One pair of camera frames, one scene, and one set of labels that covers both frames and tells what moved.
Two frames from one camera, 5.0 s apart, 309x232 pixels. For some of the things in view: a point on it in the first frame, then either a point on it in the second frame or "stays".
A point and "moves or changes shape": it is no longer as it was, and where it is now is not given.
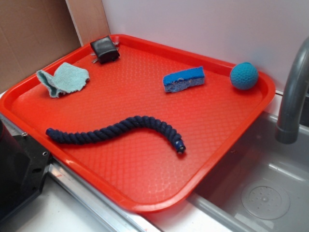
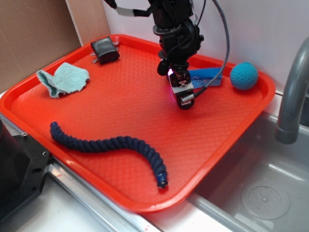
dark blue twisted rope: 74,137 to 81,146
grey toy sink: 259,185 stays
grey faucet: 287,128 stays
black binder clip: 105,49 stays
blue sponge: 179,80 moves or changes shape
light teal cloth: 67,78 stays
